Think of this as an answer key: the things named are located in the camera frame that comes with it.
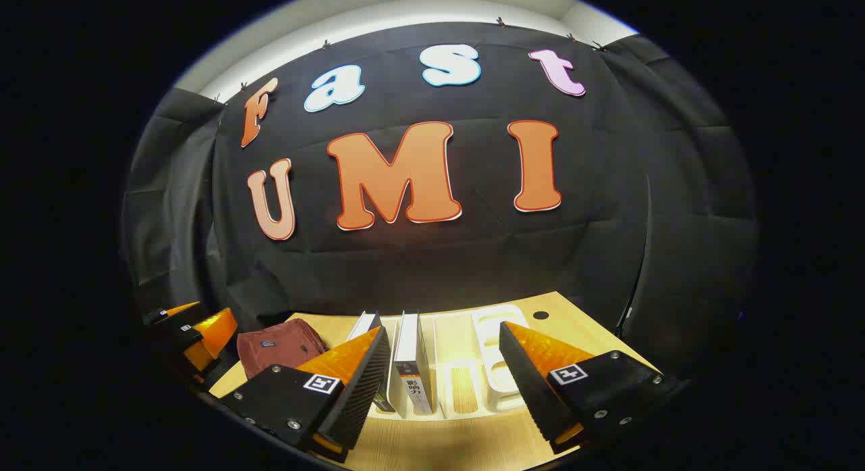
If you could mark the blue cover book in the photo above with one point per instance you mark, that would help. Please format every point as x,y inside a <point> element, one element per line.
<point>363,326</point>

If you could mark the white plastic bookshelf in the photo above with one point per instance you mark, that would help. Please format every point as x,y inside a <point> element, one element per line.
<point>500,363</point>

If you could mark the black backdrop cloth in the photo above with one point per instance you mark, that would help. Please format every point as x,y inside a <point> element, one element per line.
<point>473,255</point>

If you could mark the red fabric schoolbag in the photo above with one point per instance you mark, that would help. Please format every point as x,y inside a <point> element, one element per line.
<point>277,346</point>

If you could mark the white spine portrait book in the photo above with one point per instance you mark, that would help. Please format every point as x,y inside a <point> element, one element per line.
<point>409,349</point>

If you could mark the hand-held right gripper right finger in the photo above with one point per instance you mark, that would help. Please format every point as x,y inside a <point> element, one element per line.
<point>534,390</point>

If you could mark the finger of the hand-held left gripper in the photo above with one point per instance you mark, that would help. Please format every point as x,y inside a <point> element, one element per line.
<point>213,336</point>
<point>172,314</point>

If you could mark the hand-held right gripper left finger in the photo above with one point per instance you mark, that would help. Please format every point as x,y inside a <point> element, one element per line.
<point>351,397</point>

